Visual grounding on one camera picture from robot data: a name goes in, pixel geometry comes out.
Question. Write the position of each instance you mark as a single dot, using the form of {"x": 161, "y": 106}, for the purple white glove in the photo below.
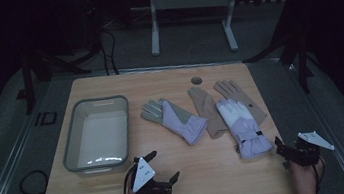
{"x": 244, "y": 124}

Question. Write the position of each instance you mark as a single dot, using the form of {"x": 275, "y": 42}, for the person's right hand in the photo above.
{"x": 304, "y": 172}

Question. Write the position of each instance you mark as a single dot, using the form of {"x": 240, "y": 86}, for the grey plastic bin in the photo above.
{"x": 99, "y": 136}

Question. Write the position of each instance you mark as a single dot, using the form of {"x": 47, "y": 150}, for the black floor bracket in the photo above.
{"x": 45, "y": 118}

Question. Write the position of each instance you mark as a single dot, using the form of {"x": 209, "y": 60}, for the grey table grommet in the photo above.
{"x": 196, "y": 80}

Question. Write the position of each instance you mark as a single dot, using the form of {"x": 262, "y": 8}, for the person's left hand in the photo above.
{"x": 130, "y": 186}

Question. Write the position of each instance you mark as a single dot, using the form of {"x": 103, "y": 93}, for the purple grey glove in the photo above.
{"x": 176, "y": 120}

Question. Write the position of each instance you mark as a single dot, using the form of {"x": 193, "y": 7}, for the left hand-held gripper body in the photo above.
{"x": 143, "y": 176}

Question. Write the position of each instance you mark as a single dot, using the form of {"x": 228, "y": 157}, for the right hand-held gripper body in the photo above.
{"x": 306, "y": 150}

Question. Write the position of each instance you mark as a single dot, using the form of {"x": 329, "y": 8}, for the plain beige glove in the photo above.
{"x": 207, "y": 112}

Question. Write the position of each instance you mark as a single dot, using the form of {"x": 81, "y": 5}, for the black tripod stand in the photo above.
{"x": 290, "y": 44}
{"x": 41, "y": 65}

